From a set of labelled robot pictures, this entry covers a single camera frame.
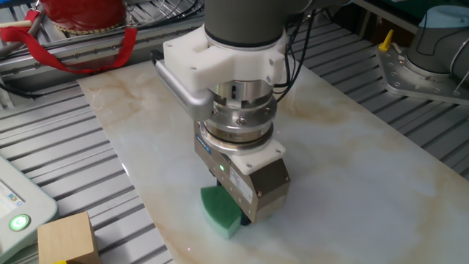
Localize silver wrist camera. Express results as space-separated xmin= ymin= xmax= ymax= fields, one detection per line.
xmin=152 ymin=51 xmax=215 ymax=122

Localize wooden handle stick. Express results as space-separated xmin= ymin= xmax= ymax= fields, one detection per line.
xmin=0 ymin=20 xmax=33 ymax=29

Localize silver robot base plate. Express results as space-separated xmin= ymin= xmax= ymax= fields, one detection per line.
xmin=375 ymin=43 xmax=469 ymax=106

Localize glossy marble pattern board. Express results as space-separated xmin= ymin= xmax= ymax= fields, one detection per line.
xmin=77 ymin=32 xmax=469 ymax=264

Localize green sponge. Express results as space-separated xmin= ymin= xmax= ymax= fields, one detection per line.
xmin=200 ymin=185 xmax=243 ymax=239

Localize silver force torque sensor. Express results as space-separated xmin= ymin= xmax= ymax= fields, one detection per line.
xmin=199 ymin=78 xmax=278 ymax=155

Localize black cable under rail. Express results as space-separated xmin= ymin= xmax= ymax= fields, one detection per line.
xmin=0 ymin=82 xmax=43 ymax=100

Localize white teach pendant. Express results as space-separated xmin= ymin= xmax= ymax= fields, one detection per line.
xmin=0 ymin=153 xmax=59 ymax=263

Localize light wooden block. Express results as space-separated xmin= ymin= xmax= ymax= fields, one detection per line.
xmin=37 ymin=211 xmax=100 ymax=264

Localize red strap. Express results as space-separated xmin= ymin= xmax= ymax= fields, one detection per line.
xmin=0 ymin=10 xmax=139 ymax=75

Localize red fire extinguisher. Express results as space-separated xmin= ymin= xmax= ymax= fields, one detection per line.
xmin=39 ymin=0 xmax=128 ymax=34

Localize grey metal tube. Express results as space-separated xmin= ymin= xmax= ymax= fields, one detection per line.
xmin=0 ymin=12 xmax=45 ymax=58

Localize silver Schunk gripper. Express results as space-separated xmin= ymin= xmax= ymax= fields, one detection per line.
xmin=193 ymin=137 xmax=292 ymax=227

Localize black cable bundle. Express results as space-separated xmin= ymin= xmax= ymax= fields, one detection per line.
xmin=273 ymin=10 xmax=316 ymax=103

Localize white gripper adapter plate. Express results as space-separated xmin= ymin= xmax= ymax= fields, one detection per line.
xmin=193 ymin=124 xmax=287 ymax=176

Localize yellow plastic peg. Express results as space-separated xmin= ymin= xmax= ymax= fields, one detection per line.
xmin=378 ymin=29 xmax=395 ymax=52

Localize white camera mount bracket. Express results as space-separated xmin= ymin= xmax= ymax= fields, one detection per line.
xmin=162 ymin=23 xmax=289 ymax=92

